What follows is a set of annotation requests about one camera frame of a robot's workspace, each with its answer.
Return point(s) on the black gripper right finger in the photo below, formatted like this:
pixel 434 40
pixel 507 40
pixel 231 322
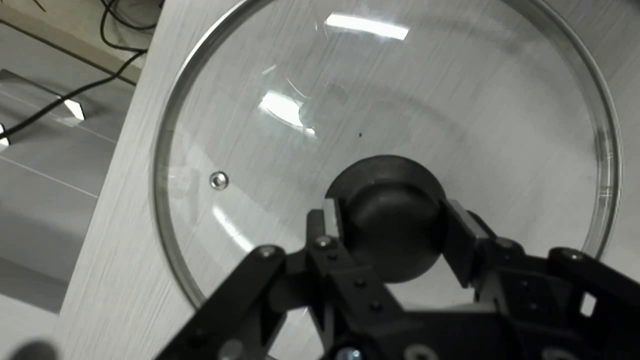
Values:
pixel 573 292

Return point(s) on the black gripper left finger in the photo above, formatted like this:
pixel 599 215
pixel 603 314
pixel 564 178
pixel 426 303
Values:
pixel 332 280

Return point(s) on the round glass pot lid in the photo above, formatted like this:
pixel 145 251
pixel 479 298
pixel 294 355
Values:
pixel 412 100

